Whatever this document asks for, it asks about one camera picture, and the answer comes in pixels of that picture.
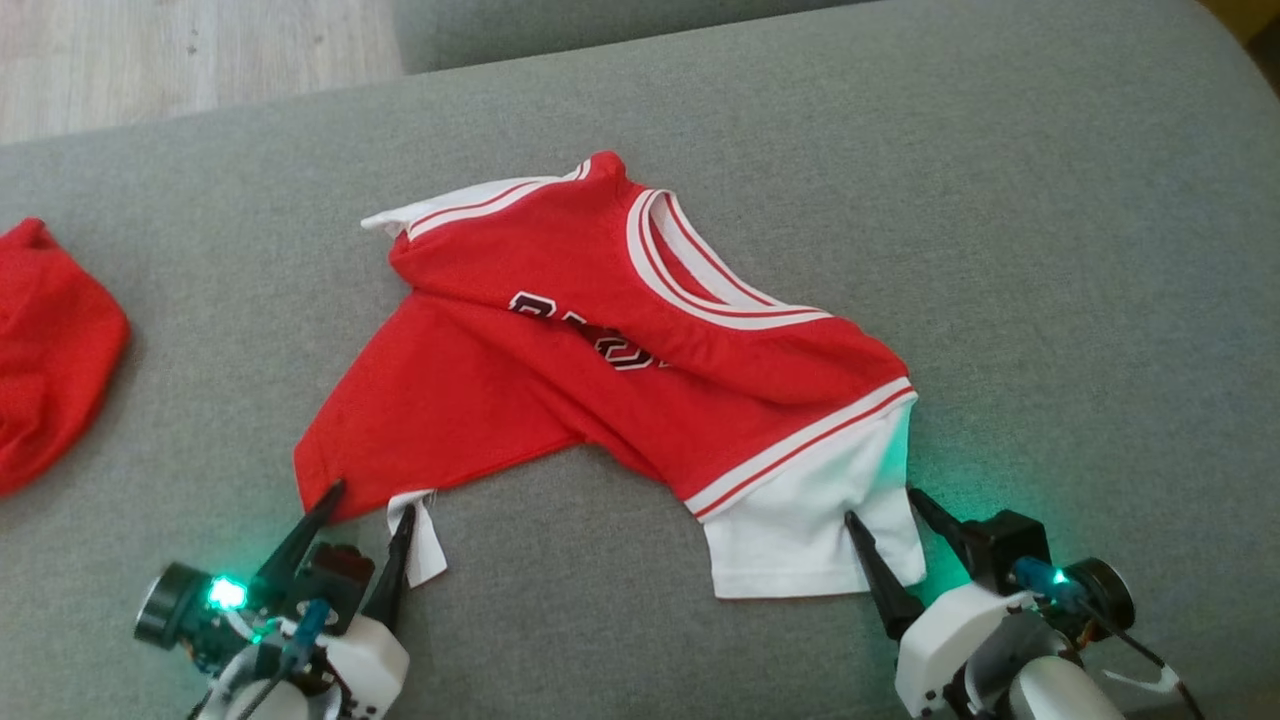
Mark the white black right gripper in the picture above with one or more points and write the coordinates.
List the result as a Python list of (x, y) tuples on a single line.
[(950, 640)]

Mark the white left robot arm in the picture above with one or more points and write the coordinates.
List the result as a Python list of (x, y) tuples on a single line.
[(260, 705)]

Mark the red shorts with white stripes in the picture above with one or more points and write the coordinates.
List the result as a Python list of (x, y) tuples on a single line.
[(50, 360)]

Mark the large grey sofa chaise seat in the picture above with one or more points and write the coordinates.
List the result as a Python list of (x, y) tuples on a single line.
[(1000, 200)]

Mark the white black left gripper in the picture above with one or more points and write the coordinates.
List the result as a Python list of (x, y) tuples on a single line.
[(365, 655)]

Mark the grey sofa seat cushion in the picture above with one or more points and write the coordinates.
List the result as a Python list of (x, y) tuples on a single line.
[(560, 25)]

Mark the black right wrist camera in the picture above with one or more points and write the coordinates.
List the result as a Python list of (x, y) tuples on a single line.
[(1105, 592)]

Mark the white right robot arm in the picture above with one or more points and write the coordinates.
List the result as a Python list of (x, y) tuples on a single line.
[(1060, 695)]

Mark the red jersey with white sleeves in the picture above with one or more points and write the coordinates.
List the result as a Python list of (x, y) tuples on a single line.
[(600, 400)]

